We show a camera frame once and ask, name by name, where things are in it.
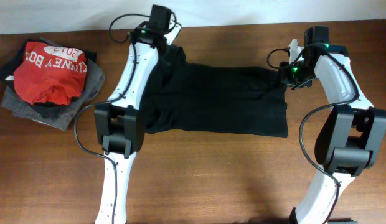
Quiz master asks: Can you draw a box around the black cable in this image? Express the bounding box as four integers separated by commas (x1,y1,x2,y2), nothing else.
73,13,178,224
266,43,360,224

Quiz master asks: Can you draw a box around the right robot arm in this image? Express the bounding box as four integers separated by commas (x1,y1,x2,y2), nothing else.
277,26,386,224

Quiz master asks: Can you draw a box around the left black cable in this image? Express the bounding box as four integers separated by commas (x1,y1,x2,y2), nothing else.
73,13,178,224

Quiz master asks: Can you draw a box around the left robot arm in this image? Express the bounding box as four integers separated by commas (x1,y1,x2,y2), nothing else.
94,5,181,223

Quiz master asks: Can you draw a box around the red printed t-shirt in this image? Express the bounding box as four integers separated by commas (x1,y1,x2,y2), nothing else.
13,41,88,105

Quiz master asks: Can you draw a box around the black polo shirt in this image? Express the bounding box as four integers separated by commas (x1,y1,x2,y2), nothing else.
140,45,288,138

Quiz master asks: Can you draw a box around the right black cable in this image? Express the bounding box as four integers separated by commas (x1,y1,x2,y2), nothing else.
266,43,360,224

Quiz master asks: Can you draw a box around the dark navy folded garment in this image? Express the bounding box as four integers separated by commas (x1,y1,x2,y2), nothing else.
0,39,98,119

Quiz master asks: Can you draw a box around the grey folded garment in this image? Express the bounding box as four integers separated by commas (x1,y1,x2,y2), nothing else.
0,37,106,131

